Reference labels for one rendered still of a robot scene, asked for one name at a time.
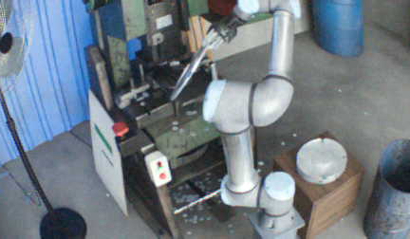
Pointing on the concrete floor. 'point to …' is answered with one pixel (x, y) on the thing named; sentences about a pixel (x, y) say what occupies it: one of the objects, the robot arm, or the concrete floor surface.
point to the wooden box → (351, 177)
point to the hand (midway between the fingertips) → (207, 45)
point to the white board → (106, 151)
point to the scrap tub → (394, 193)
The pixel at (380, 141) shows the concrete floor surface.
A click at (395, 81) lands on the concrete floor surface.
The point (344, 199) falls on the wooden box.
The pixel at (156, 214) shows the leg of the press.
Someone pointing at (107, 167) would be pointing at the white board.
